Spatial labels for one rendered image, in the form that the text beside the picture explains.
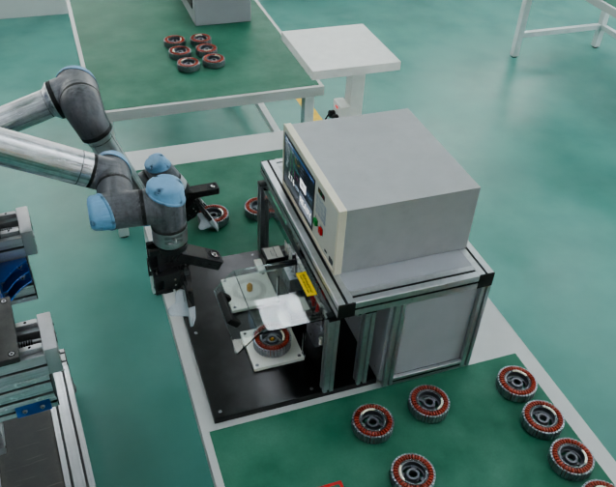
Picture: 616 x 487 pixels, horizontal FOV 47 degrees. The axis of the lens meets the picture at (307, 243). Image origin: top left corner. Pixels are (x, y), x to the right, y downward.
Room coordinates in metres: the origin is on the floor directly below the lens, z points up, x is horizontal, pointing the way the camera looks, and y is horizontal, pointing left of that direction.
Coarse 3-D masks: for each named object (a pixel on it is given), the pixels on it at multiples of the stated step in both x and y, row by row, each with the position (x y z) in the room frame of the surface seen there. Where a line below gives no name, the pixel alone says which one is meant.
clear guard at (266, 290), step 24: (288, 264) 1.44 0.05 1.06; (216, 288) 1.38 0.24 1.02; (240, 288) 1.34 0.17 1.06; (264, 288) 1.34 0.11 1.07; (288, 288) 1.35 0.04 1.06; (240, 312) 1.27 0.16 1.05; (264, 312) 1.25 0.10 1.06; (288, 312) 1.26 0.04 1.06; (312, 312) 1.26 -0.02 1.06; (240, 336) 1.20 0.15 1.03
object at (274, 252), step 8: (264, 248) 1.67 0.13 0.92; (272, 248) 1.68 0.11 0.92; (280, 248) 1.68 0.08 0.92; (264, 256) 1.64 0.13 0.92; (272, 256) 1.64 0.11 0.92; (280, 256) 1.64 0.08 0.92; (288, 256) 1.67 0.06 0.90; (304, 256) 1.67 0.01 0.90; (256, 264) 1.64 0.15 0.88; (264, 264) 1.63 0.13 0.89
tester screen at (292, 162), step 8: (288, 144) 1.71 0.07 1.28; (288, 152) 1.71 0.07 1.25; (288, 160) 1.71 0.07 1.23; (296, 160) 1.65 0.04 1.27; (288, 168) 1.71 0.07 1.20; (296, 168) 1.65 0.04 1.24; (304, 168) 1.59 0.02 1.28; (296, 176) 1.64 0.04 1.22; (304, 176) 1.59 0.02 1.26; (296, 184) 1.64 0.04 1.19; (312, 184) 1.52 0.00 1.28; (296, 192) 1.64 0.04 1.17; (312, 192) 1.52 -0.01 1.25; (296, 200) 1.64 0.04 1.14; (312, 200) 1.52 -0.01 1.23
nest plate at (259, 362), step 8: (288, 328) 1.47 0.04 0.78; (296, 344) 1.41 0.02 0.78; (248, 352) 1.37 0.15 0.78; (256, 352) 1.37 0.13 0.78; (288, 352) 1.38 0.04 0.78; (296, 352) 1.38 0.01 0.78; (256, 360) 1.34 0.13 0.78; (264, 360) 1.34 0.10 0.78; (272, 360) 1.34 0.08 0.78; (280, 360) 1.34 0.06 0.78; (288, 360) 1.35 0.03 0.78; (296, 360) 1.35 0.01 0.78; (256, 368) 1.31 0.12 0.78; (264, 368) 1.32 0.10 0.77
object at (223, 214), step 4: (208, 208) 2.05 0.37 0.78; (212, 208) 2.05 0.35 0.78; (216, 208) 2.05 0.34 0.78; (220, 208) 2.05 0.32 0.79; (224, 208) 2.05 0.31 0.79; (200, 212) 2.02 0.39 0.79; (208, 212) 2.04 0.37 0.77; (212, 212) 2.05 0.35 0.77; (216, 212) 2.05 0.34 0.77; (220, 212) 2.04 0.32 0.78; (224, 212) 2.03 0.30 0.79; (228, 212) 2.03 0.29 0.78; (212, 216) 2.01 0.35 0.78; (216, 216) 2.01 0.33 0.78; (220, 216) 2.00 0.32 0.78; (224, 216) 2.00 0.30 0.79; (228, 216) 2.02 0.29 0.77; (216, 220) 1.97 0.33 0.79; (220, 220) 1.98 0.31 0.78; (224, 220) 1.99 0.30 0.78; (228, 220) 2.02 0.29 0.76; (220, 224) 1.98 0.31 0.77; (224, 224) 1.99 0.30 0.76; (208, 228) 1.97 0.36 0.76; (212, 228) 1.96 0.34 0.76
